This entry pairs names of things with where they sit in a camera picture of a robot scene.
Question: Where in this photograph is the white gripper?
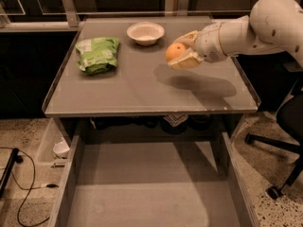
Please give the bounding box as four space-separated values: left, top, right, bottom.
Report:
168 24 227 69

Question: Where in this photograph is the orange fruit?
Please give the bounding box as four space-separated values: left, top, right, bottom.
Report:
166 43 187 62

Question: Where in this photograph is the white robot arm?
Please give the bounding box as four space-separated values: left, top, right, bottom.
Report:
166 0 303 69

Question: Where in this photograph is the grey counter cabinet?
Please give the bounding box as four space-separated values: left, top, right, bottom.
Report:
43 16 259 120

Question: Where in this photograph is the open grey drawer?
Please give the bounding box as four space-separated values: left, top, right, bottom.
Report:
49 133 259 227

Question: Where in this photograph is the white paper bowl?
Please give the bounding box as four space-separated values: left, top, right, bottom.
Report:
127 22 165 46

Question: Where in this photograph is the green chip bag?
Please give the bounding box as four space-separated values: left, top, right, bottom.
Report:
75 37 119 75

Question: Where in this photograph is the black office chair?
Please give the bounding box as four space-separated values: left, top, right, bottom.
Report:
244 60 303 201

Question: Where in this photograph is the white bowl in bin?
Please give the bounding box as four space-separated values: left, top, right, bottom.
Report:
53 140 70 159

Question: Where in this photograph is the clear plastic storage bin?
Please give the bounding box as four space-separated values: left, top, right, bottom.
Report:
35 119 68 167

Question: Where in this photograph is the black flat device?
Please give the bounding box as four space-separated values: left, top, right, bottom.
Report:
0 148 19 199

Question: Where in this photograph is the metal railing bracket left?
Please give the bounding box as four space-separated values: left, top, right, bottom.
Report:
62 0 80 27

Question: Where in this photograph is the black cable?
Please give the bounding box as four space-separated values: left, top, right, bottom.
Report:
0 147 60 227

